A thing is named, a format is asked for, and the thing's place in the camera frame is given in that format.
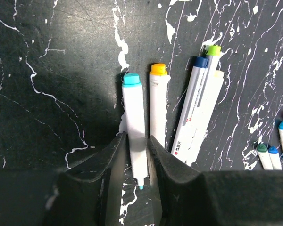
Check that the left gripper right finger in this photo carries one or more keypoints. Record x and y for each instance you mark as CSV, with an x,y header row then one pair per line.
x,y
183,196

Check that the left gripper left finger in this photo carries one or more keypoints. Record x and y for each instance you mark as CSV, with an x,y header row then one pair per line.
x,y
86,195

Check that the dark blue capped marker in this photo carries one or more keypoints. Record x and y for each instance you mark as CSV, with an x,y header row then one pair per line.
x,y
198,71

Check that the dark green capped marker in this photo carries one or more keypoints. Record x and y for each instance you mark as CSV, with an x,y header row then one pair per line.
x,y
264,157

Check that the teal capped white marker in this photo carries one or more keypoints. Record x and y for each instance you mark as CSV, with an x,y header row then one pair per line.
x,y
132,91

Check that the orange capped white marker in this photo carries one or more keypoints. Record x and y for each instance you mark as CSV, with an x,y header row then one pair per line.
x,y
158,83

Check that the yellow capped white marker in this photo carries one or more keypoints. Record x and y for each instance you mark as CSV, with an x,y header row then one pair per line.
x,y
205,111

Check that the green capped white marker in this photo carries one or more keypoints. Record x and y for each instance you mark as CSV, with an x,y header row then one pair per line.
x,y
213,56

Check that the light blue capped marker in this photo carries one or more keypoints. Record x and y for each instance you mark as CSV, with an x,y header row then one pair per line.
x,y
275,158

